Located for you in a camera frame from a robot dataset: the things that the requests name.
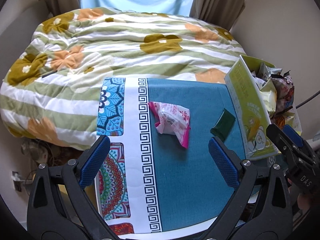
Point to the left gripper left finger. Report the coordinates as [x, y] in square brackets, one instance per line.
[58, 206]

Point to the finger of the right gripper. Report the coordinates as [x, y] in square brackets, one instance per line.
[282, 143]
[307, 150]

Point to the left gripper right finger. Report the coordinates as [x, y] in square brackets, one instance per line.
[259, 207]

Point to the purple brown snack bag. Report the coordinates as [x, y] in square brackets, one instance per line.
[285, 91]

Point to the dark green small packet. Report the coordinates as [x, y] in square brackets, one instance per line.
[223, 125]

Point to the pink white snack packet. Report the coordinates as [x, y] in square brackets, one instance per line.
[172, 119]

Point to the chiffon cake packet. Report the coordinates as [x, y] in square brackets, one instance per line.
[269, 95]

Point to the black floor lamp pole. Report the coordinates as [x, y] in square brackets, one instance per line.
[306, 101]

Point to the green cardboard box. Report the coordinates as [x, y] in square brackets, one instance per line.
[244, 81]

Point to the floral striped quilt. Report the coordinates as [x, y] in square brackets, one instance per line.
[52, 90]

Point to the right beige curtain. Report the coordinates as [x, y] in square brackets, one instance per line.
[223, 13]

